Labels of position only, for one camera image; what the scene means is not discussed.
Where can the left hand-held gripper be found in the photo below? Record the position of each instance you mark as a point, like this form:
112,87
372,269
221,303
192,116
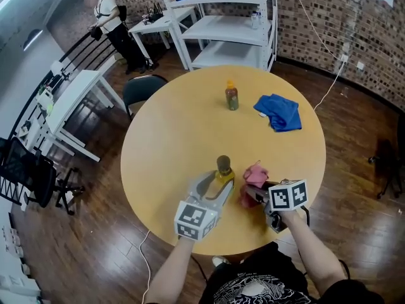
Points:
194,218

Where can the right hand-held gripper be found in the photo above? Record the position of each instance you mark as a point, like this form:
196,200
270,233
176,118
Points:
284,198

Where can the yellow bottle black cap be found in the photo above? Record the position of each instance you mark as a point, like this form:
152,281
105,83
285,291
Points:
224,177

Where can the pink cloth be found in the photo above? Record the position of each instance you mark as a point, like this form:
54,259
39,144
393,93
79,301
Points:
255,173

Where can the green bottle orange cap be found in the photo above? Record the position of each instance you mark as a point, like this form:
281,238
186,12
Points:
232,100

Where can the person's right forearm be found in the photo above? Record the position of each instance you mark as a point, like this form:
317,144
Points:
316,258

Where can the person's left forearm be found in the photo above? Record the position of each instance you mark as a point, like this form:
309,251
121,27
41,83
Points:
171,271

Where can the person's left white shoe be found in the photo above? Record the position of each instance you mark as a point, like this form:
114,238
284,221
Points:
220,261

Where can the round wooden table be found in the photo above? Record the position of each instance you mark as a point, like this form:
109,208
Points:
177,128

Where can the person's black printed t-shirt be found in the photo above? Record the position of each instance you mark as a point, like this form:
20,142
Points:
262,274

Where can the blue cloth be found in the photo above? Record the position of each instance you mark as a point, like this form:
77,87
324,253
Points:
280,112

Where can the dark grey chair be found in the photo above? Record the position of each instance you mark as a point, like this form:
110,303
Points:
142,89

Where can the white shelving rack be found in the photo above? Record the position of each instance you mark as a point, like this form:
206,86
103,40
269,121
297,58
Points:
228,30

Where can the white desk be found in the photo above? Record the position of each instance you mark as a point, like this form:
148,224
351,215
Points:
76,93

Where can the small white table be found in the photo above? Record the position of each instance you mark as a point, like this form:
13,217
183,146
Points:
158,24

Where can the black mesh office chair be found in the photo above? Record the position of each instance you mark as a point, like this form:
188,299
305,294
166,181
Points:
34,176

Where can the black router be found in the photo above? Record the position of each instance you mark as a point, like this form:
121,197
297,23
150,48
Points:
155,16

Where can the black metal railing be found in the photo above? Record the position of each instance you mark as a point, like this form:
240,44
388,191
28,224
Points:
88,51

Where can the white box device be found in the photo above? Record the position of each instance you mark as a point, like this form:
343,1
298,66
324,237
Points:
44,98

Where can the white lamp device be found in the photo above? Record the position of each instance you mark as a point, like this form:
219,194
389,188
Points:
60,68

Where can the row of white boxes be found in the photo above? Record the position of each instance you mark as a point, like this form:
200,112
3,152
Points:
11,241

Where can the white wall socket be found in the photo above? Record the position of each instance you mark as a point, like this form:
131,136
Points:
360,66
344,57

